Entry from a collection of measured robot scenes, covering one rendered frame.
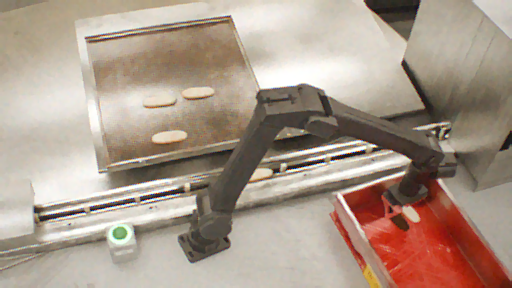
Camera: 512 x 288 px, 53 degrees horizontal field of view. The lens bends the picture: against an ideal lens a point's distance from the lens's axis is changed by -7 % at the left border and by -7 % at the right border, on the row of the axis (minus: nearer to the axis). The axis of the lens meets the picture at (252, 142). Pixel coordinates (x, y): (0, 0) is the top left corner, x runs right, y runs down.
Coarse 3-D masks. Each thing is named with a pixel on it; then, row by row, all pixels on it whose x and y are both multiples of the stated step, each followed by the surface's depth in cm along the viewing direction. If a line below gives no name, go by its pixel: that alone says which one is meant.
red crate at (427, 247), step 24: (336, 216) 145; (360, 216) 150; (384, 216) 151; (432, 216) 152; (384, 240) 145; (408, 240) 145; (432, 240) 146; (360, 264) 138; (384, 264) 140; (408, 264) 140; (432, 264) 141; (456, 264) 141
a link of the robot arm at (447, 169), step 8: (448, 152) 134; (432, 160) 126; (440, 160) 127; (448, 160) 132; (456, 160) 133; (424, 168) 128; (432, 168) 128; (440, 168) 133; (448, 168) 133; (456, 168) 134; (432, 176) 135; (440, 176) 134; (448, 176) 135
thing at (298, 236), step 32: (320, 160) 164; (320, 192) 155; (480, 192) 159; (256, 224) 146; (288, 224) 147; (320, 224) 148; (480, 224) 151; (64, 256) 134; (96, 256) 135; (160, 256) 137; (224, 256) 139; (256, 256) 139; (288, 256) 140; (320, 256) 141; (352, 256) 141
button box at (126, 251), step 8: (120, 224) 134; (128, 224) 134; (128, 232) 132; (112, 248) 129; (120, 248) 130; (128, 248) 131; (136, 248) 132; (112, 256) 132; (120, 256) 133; (128, 256) 134; (136, 256) 135
